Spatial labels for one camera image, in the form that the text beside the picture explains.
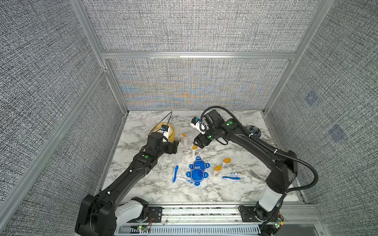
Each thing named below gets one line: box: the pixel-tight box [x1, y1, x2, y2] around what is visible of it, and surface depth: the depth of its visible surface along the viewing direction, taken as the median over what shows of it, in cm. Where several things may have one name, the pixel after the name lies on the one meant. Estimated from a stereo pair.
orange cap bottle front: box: [214, 165, 222, 177], surface depth 83 cm
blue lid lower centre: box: [186, 162, 209, 187], surface depth 88 cm
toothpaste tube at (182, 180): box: [176, 176, 195, 185], surface depth 86 cm
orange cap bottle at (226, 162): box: [222, 157, 232, 170], surface depth 83 cm
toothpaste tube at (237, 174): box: [228, 172, 248, 178], surface depth 87 cm
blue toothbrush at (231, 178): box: [221, 176, 241, 181], surface depth 87 cm
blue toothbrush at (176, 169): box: [172, 165, 179, 183], surface depth 89 cm
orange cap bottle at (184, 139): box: [181, 132, 188, 148], surface depth 94 cm
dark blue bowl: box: [245, 124, 262, 138], surface depth 105 cm
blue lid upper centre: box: [189, 156, 211, 172], surface depth 92 cm
